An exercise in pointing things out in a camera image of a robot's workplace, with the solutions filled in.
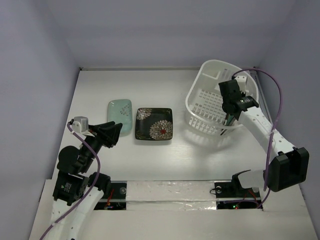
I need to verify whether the white plastic dish rack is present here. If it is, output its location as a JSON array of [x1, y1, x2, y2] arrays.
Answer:
[[185, 59, 243, 136]]

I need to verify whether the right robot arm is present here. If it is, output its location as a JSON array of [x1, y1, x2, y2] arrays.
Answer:
[[218, 79, 310, 196]]

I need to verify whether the light green speckled plate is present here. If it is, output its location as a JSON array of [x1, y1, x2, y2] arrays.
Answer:
[[107, 99, 133, 137]]

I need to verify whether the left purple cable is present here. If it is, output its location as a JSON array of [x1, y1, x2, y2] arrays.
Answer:
[[38, 121, 102, 240]]

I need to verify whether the foil covered front board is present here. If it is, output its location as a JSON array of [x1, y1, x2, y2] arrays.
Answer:
[[30, 180, 317, 240]]

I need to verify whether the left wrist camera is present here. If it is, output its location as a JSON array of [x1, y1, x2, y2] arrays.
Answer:
[[71, 116, 89, 134]]

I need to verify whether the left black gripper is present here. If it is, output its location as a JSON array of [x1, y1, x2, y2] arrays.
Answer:
[[80, 119, 123, 171]]

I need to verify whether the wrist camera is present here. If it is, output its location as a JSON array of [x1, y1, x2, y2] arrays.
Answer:
[[71, 116, 89, 134], [234, 75, 248, 93]]

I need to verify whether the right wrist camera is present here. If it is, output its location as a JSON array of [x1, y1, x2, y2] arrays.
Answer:
[[234, 75, 248, 93]]

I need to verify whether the black floral plate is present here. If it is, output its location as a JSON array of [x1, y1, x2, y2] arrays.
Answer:
[[134, 107, 173, 141]]

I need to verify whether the black plain plate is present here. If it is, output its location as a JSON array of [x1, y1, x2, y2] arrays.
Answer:
[[220, 113, 236, 136]]

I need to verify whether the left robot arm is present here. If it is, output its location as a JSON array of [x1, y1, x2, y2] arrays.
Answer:
[[41, 116, 123, 240]]

